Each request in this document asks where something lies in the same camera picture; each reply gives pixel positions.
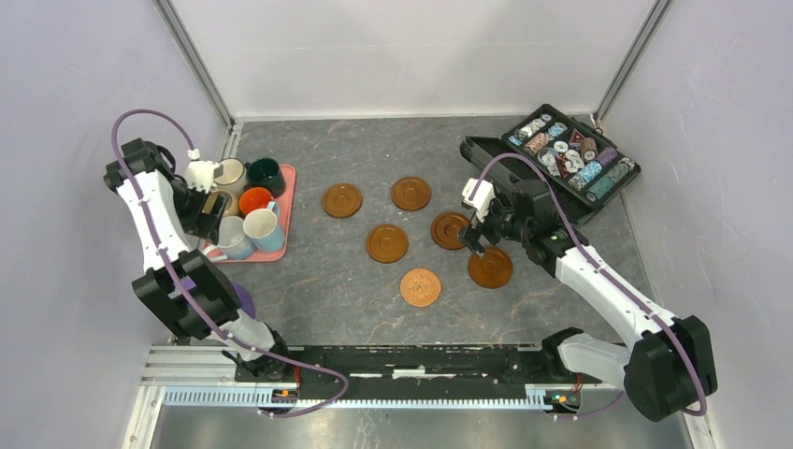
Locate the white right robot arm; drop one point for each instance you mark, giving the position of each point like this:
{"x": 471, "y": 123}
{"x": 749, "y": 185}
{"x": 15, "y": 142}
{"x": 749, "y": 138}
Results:
{"x": 664, "y": 364}

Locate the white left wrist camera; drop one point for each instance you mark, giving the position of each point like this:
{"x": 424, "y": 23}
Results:
{"x": 200, "y": 174}

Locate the white mug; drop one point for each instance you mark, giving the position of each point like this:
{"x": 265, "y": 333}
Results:
{"x": 233, "y": 244}

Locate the light blue mug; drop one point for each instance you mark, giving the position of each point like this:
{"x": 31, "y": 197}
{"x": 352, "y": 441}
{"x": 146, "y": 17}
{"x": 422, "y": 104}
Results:
{"x": 263, "y": 227}

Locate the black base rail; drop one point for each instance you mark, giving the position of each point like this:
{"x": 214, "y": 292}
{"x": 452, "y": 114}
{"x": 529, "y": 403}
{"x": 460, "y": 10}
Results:
{"x": 425, "y": 372}

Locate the aluminium frame rail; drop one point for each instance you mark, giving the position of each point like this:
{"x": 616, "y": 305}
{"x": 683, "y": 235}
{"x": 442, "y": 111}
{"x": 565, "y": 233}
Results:
{"x": 203, "y": 376}

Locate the woven rattan coaster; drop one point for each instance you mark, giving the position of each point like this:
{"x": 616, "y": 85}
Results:
{"x": 420, "y": 287}

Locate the purple plastic stand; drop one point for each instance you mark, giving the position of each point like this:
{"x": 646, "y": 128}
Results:
{"x": 245, "y": 300}

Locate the black poker chip case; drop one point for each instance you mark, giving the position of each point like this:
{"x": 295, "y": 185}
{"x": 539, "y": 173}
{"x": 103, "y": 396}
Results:
{"x": 585, "y": 168}

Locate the cream mug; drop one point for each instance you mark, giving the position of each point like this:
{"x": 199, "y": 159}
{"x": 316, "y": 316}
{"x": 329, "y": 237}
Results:
{"x": 233, "y": 176}

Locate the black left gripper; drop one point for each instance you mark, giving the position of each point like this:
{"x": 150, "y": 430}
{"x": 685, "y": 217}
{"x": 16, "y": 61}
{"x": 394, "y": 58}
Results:
{"x": 199, "y": 224}

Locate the orange mug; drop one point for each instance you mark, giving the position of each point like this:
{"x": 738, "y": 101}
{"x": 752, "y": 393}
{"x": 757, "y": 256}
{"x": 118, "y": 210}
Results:
{"x": 254, "y": 198}

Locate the beige mug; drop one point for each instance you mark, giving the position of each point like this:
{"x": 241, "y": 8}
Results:
{"x": 230, "y": 203}

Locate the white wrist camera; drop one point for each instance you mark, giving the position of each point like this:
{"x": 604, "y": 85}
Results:
{"x": 200, "y": 174}
{"x": 477, "y": 196}

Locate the dark green mug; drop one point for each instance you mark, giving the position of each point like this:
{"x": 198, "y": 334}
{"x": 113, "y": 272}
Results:
{"x": 266, "y": 172}

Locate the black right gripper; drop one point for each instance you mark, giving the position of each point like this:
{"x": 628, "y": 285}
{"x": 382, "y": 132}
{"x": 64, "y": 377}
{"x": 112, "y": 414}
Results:
{"x": 471, "y": 236}

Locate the brown wooden coaster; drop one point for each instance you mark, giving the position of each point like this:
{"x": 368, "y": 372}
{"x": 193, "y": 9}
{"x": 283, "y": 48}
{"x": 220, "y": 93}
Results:
{"x": 387, "y": 243}
{"x": 411, "y": 193}
{"x": 491, "y": 270}
{"x": 445, "y": 229}
{"x": 342, "y": 200}

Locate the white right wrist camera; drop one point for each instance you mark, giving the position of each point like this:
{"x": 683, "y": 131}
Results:
{"x": 477, "y": 196}

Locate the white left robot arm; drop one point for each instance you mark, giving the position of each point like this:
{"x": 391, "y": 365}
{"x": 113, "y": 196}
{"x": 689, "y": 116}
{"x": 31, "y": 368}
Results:
{"x": 180, "y": 286}

